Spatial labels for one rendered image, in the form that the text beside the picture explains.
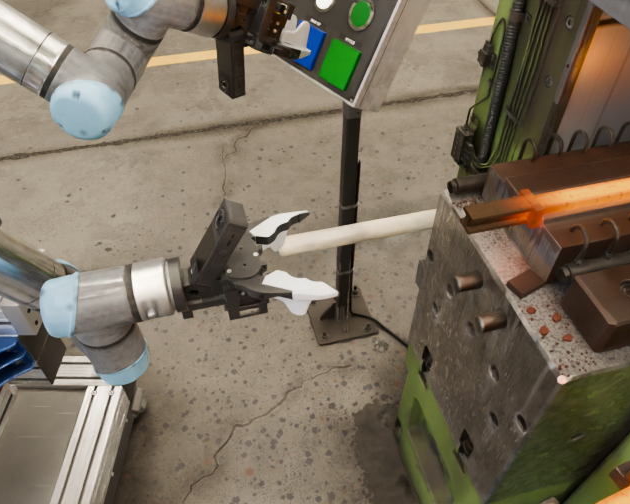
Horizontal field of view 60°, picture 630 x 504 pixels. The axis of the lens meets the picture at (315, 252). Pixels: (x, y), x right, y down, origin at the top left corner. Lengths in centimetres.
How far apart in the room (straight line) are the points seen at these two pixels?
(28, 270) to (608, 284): 74
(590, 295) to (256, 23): 61
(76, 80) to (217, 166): 180
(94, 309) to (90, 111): 24
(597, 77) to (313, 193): 150
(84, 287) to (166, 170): 185
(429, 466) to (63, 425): 93
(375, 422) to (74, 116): 125
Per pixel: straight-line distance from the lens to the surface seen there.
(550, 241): 82
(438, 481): 149
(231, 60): 90
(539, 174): 91
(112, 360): 78
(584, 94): 103
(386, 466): 165
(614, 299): 79
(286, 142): 261
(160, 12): 80
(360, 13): 108
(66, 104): 73
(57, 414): 161
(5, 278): 78
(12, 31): 76
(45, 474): 155
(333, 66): 109
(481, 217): 78
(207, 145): 264
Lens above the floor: 152
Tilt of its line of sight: 47 degrees down
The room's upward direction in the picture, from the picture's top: straight up
